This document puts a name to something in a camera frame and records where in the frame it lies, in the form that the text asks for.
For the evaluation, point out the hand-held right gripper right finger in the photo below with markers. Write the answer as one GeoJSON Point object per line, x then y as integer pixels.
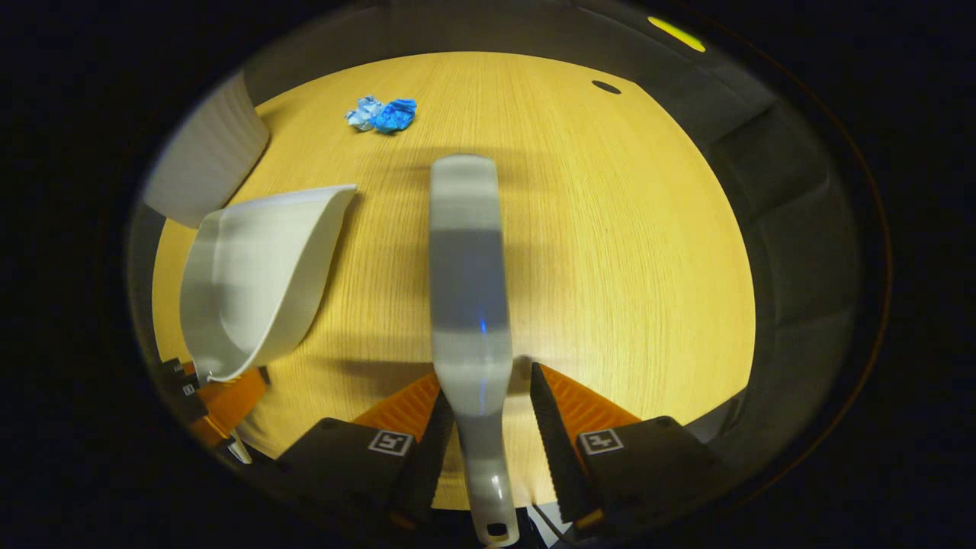
{"type": "Point", "coordinates": [560, 465]}

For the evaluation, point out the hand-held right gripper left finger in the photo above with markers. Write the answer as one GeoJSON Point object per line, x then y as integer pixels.
{"type": "Point", "coordinates": [427, 465]}

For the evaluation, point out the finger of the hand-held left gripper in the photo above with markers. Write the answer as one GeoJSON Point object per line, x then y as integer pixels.
{"type": "Point", "coordinates": [229, 396]}

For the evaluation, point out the small white dustpan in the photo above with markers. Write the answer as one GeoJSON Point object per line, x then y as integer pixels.
{"type": "Point", "coordinates": [259, 282]}

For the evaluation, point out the small white broom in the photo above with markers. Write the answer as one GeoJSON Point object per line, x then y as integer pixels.
{"type": "Point", "coordinates": [469, 290]}

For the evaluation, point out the grey ribbed garbage bin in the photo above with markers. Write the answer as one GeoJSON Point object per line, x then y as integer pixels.
{"type": "Point", "coordinates": [210, 152]}

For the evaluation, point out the blue paper trash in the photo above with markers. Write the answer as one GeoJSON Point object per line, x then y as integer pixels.
{"type": "Point", "coordinates": [393, 114]}

